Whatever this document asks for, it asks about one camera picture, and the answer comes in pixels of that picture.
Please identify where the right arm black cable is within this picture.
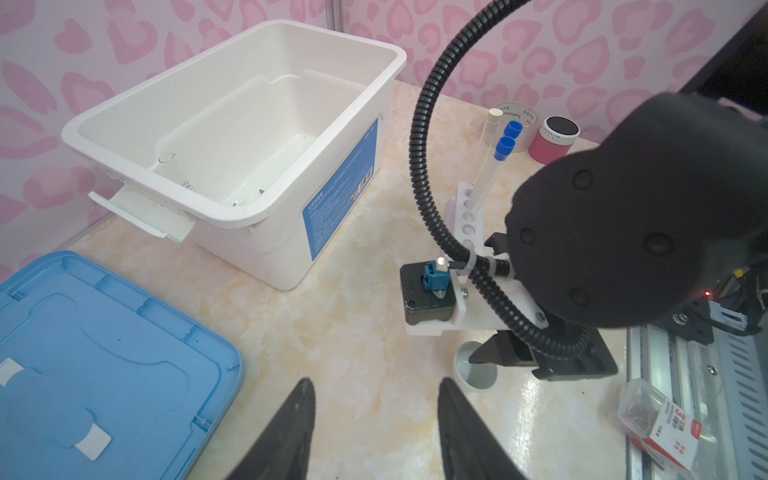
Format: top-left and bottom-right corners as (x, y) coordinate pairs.
(409, 0), (592, 361)

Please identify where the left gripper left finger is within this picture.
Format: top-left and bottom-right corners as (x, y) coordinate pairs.
(227, 378), (316, 480)

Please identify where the blue plastic bin lid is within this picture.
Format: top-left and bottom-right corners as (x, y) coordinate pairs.
(1, 251), (243, 479)

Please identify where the small white ceramic bowl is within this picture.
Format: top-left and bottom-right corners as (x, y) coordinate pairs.
(453, 341), (498, 393)

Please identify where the cork stoppered test tube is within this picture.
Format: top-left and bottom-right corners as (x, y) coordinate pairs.
(473, 108), (504, 185)

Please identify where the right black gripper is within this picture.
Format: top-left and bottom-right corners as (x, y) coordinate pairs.
(467, 323), (619, 382)

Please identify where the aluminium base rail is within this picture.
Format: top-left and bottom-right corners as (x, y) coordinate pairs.
(623, 257), (768, 480)

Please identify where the pink jar black lid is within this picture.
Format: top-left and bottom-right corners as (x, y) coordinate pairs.
(528, 115), (581, 165)

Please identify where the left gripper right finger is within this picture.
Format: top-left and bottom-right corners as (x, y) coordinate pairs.
(437, 378), (526, 480)

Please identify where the clear box red label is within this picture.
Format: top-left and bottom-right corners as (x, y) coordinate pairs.
(612, 379), (718, 479)

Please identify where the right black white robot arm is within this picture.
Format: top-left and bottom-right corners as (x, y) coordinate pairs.
(470, 10), (767, 380)

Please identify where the white plastic storage bin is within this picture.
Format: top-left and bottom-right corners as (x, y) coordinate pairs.
(62, 20), (407, 290)

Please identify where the white test tube rack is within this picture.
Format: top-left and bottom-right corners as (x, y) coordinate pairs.
(444, 183), (485, 256)

